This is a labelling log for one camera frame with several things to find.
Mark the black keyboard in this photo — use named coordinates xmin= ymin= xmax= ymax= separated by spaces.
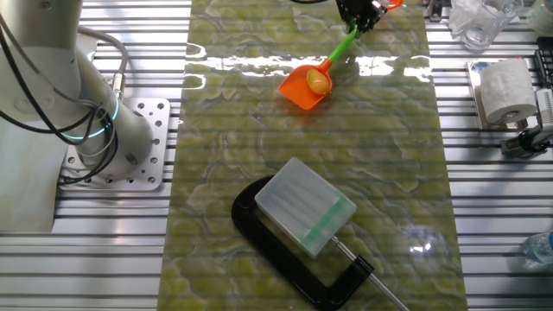
xmin=534 ymin=36 xmax=553 ymax=90

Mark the white toilet paper roll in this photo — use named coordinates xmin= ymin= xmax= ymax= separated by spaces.
xmin=479 ymin=58 xmax=539 ymax=126

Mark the ribbed silver depth camera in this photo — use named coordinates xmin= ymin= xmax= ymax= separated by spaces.
xmin=534 ymin=88 xmax=553 ymax=135

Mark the yellow toy mango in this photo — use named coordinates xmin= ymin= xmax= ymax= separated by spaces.
xmin=306 ymin=68 xmax=332 ymax=97

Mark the green marble pattern mat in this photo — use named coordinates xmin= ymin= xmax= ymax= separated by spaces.
xmin=156 ymin=0 xmax=469 ymax=311

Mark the black C-clamp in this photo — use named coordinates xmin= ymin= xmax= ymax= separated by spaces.
xmin=231 ymin=175 xmax=411 ymax=311

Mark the clear glass pitcher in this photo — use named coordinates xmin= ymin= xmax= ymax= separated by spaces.
xmin=448 ymin=0 xmax=525 ymax=54

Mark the thick grey cable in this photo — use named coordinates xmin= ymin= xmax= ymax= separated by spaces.
xmin=77 ymin=26 xmax=130 ymax=101

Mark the translucent plastic box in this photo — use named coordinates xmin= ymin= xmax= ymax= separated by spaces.
xmin=253 ymin=156 xmax=359 ymax=259

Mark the orange shovel with green handle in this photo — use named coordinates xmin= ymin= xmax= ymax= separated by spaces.
xmin=278 ymin=0 xmax=405 ymax=111

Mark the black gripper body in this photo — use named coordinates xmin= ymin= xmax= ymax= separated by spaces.
xmin=335 ymin=0 xmax=389 ymax=13

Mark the metal paper roll holder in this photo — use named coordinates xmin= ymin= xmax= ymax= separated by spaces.
xmin=465 ymin=60 xmax=531 ymax=131

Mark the translucent plastic container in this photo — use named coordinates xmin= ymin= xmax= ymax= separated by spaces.
xmin=525 ymin=0 xmax=553 ymax=38

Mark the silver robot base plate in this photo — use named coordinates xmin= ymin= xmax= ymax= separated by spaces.
xmin=57 ymin=97 xmax=172 ymax=192

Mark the dark metal bracket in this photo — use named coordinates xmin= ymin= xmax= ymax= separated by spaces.
xmin=425 ymin=0 xmax=446 ymax=23

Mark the small silver camera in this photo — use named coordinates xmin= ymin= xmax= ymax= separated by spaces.
xmin=500 ymin=124 xmax=553 ymax=157

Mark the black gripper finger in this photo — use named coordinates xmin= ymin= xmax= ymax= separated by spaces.
xmin=338 ymin=9 xmax=360 ymax=34
xmin=357 ymin=7 xmax=387 ymax=35

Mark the clear water bottle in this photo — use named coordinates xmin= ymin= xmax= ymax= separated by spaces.
xmin=521 ymin=232 xmax=553 ymax=267

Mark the black cable bundle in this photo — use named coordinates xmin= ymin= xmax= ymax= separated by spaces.
xmin=0 ymin=12 xmax=120 ymax=186

